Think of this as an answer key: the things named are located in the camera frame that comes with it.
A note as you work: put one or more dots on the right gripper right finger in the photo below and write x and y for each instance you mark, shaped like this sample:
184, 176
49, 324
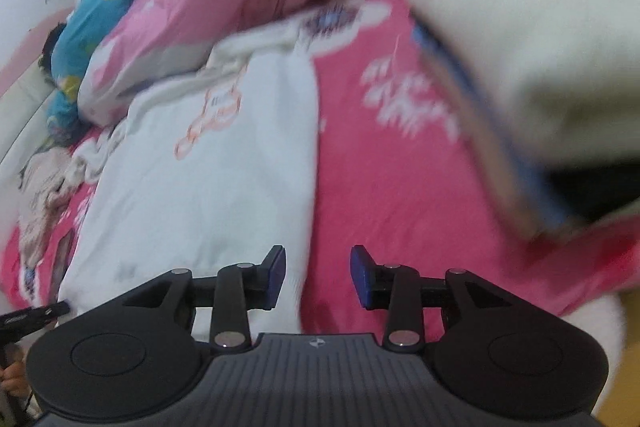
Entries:
402, 293

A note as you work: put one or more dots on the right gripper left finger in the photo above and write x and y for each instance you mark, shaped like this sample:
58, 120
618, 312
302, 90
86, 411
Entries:
233, 292

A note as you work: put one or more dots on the white bear print sweatshirt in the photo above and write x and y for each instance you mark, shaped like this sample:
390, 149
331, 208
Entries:
213, 169

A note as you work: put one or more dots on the operator hand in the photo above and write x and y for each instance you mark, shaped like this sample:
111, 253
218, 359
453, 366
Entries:
14, 381

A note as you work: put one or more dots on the beige knitted garment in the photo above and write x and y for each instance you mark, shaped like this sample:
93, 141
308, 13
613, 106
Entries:
50, 180

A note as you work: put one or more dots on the white padded headboard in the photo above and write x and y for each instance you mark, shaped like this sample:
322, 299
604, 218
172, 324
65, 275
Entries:
23, 119

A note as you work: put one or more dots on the sleeping person head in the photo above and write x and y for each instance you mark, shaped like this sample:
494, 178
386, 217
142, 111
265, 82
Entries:
45, 58

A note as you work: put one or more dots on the cream folded garment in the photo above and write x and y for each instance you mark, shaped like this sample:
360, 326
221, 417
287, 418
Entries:
561, 76

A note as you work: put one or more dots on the blue patterned quilt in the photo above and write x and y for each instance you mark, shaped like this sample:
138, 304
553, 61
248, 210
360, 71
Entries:
86, 27

